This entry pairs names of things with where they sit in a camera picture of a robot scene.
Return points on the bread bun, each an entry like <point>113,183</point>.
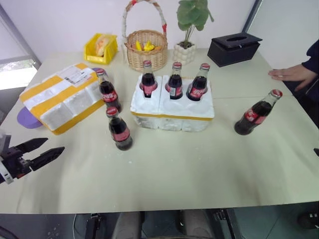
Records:
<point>102,44</point>

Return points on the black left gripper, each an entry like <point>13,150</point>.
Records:
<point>13,161</point>

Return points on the person's dark sleeve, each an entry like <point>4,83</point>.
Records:
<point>311,74</point>

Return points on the person's bare hand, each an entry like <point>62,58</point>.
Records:
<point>290,74</point>

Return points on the yellow toy fruit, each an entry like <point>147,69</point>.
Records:
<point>148,46</point>

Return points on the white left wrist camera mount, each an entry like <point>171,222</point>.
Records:
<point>4,161</point>

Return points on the grey robot right leg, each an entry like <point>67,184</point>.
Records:
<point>197,224</point>

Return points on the black shoe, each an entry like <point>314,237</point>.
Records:
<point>309,220</point>

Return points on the green potted plant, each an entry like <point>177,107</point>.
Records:
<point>193,17</point>

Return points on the glass cola bottle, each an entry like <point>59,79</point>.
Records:
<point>108,90</point>
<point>120,130</point>
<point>148,79</point>
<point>256,114</point>
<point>175,83</point>
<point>198,85</point>

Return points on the white bubble plant pot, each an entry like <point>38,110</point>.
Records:
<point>184,55</point>

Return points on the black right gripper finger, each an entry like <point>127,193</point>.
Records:
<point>316,152</point>

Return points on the black tissue box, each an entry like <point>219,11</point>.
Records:
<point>233,49</point>

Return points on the foam lid with yellow tape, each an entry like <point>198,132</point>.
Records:
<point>62,98</point>

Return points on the grey robot leg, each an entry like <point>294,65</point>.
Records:
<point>197,224</point>
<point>127,225</point>

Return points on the white foam bottle tray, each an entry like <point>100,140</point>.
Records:
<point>172,107</point>

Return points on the yellow plastic storage bin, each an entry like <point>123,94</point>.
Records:
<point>99,49</point>

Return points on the grey robot left leg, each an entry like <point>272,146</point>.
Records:
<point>127,225</point>

